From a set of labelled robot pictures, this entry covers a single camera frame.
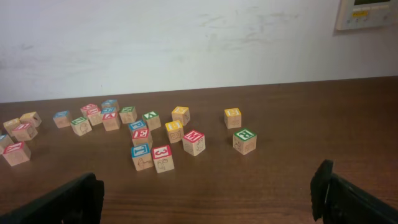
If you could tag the red 3 block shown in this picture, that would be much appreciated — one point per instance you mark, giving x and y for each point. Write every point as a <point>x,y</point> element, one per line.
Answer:
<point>162,158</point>

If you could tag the yellow S block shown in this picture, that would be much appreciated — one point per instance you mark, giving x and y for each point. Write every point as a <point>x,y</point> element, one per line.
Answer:
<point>232,118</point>

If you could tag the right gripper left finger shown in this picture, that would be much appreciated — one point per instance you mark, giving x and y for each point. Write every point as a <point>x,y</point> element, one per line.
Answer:
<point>78,201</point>

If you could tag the blue P block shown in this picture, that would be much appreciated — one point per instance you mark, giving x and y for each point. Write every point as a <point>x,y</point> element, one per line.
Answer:
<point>139,124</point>

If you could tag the blue H block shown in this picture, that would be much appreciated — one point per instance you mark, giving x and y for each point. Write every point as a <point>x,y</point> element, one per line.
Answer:
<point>108,110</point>

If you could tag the red G block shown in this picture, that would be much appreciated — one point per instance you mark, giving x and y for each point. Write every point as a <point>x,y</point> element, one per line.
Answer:
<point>86,108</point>

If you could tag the blue D block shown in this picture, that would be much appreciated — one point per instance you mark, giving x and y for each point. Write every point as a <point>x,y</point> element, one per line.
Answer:
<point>62,119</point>

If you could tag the green R block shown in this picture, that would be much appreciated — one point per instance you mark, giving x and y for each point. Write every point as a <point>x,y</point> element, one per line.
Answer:
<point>244,141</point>

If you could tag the red M block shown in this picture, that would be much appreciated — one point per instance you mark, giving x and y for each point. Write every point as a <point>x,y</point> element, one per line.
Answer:
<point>194,142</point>

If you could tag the yellow block upper left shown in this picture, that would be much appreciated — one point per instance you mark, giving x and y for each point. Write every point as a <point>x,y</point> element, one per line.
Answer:
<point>33,118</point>

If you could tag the red K block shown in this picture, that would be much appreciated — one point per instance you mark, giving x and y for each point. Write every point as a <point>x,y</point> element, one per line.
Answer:
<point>17,153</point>

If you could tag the red A block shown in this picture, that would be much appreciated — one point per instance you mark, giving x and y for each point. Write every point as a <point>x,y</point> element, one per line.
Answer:
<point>111,121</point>

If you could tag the yellow block centre right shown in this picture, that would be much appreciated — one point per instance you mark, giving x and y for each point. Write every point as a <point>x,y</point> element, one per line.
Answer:
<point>174,131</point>

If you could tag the yellow block upper right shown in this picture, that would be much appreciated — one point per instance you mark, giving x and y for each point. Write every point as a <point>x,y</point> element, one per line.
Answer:
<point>182,114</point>

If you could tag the red E block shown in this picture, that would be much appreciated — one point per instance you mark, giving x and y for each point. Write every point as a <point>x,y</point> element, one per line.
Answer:
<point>142,136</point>

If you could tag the red X block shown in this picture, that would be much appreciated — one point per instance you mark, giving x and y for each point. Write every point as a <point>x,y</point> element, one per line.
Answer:
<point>95,116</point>

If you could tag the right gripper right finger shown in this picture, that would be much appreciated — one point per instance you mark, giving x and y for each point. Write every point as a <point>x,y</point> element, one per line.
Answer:
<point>337,201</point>

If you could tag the green Z block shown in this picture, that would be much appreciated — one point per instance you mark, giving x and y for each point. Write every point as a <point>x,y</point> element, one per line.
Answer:
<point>81,126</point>

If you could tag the blue 1 block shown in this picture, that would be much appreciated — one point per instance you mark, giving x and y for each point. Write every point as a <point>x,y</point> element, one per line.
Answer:
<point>141,157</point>

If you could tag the blue K block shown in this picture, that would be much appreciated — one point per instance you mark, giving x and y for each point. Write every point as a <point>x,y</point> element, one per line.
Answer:
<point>110,104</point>

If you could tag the red U block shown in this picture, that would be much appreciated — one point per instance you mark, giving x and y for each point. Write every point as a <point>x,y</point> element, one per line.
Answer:
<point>25,132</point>

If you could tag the wall control panel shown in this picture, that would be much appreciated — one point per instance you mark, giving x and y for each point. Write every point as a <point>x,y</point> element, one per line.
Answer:
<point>363,14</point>

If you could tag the green N block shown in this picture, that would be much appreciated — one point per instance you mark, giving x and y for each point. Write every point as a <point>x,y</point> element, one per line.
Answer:
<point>128,114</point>

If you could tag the green V block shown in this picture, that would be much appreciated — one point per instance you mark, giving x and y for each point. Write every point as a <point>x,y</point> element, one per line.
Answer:
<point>152,120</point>

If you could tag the blue 5 block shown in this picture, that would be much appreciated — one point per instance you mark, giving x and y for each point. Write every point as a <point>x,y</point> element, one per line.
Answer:
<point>5,141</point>

